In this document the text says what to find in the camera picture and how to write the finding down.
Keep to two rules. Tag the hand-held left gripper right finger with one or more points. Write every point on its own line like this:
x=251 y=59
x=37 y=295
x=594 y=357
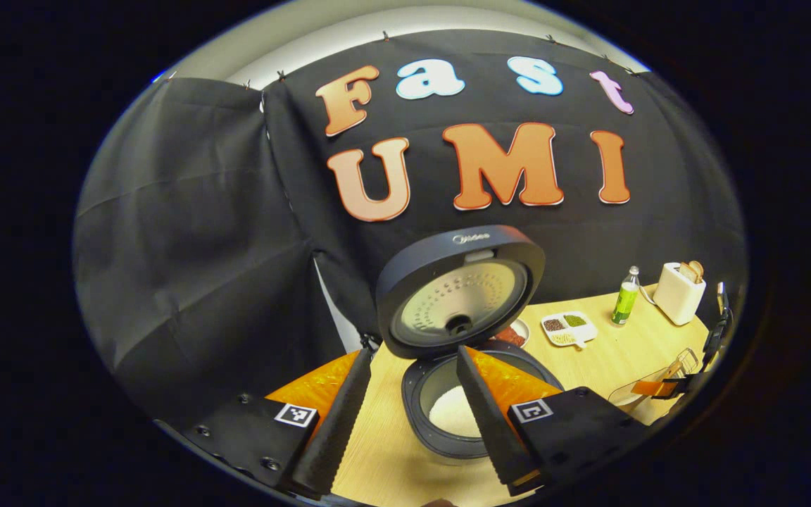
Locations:
x=493 y=429

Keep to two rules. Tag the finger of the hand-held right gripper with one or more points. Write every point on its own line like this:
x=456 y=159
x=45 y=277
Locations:
x=659 y=388

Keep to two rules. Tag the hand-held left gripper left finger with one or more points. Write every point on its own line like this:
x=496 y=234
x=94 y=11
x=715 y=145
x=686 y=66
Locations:
x=335 y=429

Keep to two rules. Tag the white rice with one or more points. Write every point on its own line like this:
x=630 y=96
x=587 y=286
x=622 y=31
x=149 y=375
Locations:
x=451 y=415

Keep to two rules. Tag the dark grey rice cooker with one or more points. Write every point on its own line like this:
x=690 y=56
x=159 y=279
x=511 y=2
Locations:
x=405 y=282

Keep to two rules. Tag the white toaster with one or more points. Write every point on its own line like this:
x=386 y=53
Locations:
x=676 y=299

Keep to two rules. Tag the toasted bread slice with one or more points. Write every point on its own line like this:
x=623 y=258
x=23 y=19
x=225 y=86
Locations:
x=687 y=273
x=698 y=269

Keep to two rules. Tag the green drink bottle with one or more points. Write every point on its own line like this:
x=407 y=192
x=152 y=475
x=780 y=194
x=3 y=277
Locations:
x=624 y=303

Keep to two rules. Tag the reddish brown meat piece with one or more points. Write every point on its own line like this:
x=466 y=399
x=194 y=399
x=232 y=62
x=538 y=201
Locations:
x=512 y=336

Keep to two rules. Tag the round white plate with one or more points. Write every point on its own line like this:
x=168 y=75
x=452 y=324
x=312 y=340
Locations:
x=522 y=327

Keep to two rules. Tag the white divided grain tray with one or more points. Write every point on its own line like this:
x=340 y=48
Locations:
x=569 y=329

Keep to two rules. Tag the black backdrop cloth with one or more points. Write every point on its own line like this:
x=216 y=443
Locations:
x=187 y=232

